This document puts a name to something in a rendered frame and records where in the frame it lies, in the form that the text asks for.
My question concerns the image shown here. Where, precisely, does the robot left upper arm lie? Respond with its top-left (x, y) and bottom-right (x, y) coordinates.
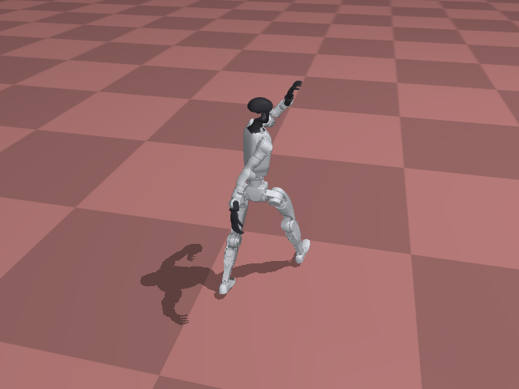
top-left (247, 114), bottom-right (276, 127)

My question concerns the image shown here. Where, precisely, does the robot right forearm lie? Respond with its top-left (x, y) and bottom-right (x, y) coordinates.
top-left (229, 169), bottom-right (250, 209)

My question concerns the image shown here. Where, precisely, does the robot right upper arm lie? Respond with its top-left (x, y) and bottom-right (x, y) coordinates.
top-left (244, 136), bottom-right (272, 182)

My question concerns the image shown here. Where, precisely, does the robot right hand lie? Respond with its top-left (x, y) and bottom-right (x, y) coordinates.
top-left (229, 200), bottom-right (244, 234)

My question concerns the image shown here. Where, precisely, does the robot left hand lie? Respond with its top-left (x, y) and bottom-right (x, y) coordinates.
top-left (285, 81), bottom-right (302, 106)

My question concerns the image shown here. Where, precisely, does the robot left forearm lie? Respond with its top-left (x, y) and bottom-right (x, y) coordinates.
top-left (265, 99), bottom-right (294, 118)

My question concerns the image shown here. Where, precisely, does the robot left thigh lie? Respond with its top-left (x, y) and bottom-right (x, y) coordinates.
top-left (229, 191), bottom-right (249, 247)

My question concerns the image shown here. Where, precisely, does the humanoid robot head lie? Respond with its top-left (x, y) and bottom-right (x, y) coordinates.
top-left (247, 97), bottom-right (272, 133)

